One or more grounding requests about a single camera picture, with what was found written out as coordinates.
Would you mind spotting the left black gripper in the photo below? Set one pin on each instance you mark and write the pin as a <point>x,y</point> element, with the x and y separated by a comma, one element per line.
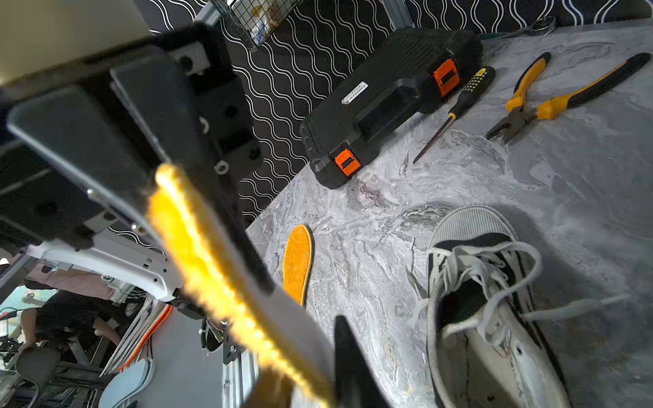
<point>85,139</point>

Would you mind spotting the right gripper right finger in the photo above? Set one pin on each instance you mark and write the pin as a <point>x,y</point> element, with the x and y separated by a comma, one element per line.
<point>355,385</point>

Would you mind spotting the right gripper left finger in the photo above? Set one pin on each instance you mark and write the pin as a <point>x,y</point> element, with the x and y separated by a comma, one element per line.
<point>236,286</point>

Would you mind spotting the orange insole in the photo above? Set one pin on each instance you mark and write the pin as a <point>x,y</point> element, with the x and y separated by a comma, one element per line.
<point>297,263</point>
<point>170,214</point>

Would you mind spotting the black white sneaker with laces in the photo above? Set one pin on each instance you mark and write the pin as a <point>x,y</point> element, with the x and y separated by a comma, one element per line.
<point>484,344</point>

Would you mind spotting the black plastic tool case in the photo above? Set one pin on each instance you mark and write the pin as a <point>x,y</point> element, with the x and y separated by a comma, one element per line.
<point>414,70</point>

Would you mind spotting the yellow black pliers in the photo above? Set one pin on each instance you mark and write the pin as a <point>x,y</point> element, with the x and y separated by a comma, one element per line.
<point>519,117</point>

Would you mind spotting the black yellow screwdriver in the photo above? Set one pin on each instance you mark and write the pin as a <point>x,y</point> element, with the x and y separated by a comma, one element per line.
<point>468,97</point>

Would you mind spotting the black wire corner basket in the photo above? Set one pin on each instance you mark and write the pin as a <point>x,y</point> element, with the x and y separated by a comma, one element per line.
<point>254,21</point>

